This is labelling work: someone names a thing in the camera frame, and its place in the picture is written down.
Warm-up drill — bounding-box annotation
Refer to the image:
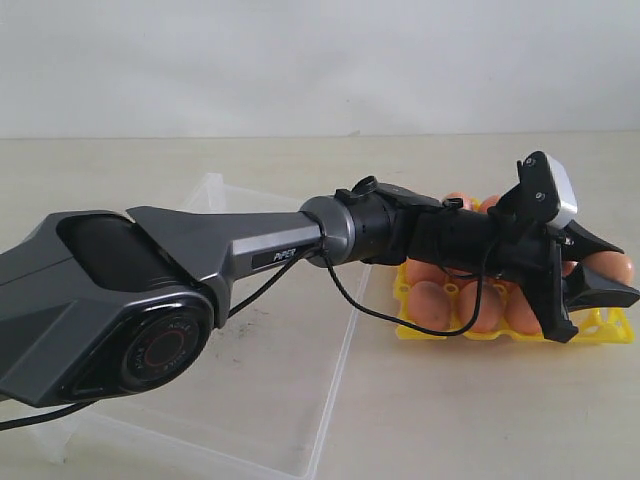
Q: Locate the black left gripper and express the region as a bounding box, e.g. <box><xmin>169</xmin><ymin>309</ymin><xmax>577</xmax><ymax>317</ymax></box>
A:
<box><xmin>496</xmin><ymin>220</ymin><xmax>639</xmax><ymax>343</ymax></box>

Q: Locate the brown egg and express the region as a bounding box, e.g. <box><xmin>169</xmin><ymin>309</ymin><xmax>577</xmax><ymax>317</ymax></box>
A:
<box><xmin>443</xmin><ymin>192</ymin><xmax>474</xmax><ymax>211</ymax></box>
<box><xmin>478</xmin><ymin>195</ymin><xmax>500</xmax><ymax>214</ymax></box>
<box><xmin>457</xmin><ymin>281</ymin><xmax>503</xmax><ymax>333</ymax></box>
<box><xmin>405</xmin><ymin>259</ymin><xmax>447</xmax><ymax>285</ymax></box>
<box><xmin>407</xmin><ymin>281</ymin><xmax>451</xmax><ymax>331</ymax></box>
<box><xmin>504</xmin><ymin>287</ymin><xmax>542</xmax><ymax>335</ymax></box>
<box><xmin>563</xmin><ymin>251</ymin><xmax>635</xmax><ymax>286</ymax></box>

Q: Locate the yellow plastic egg tray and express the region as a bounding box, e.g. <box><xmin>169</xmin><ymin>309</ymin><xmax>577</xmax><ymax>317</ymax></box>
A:
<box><xmin>392</xmin><ymin>195</ymin><xmax>636</xmax><ymax>346</ymax></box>

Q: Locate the clear plastic bin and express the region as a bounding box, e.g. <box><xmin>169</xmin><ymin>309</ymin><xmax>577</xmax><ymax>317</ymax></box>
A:
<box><xmin>19</xmin><ymin>172</ymin><xmax>374</xmax><ymax>480</ymax></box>

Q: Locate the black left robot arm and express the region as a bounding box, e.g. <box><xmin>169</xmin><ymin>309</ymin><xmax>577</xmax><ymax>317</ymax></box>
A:
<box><xmin>1</xmin><ymin>177</ymin><xmax>639</xmax><ymax>408</ymax></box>

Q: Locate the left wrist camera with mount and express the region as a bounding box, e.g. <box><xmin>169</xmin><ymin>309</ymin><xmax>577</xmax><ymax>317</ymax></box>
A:
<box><xmin>495</xmin><ymin>151</ymin><xmax>578</xmax><ymax>230</ymax></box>

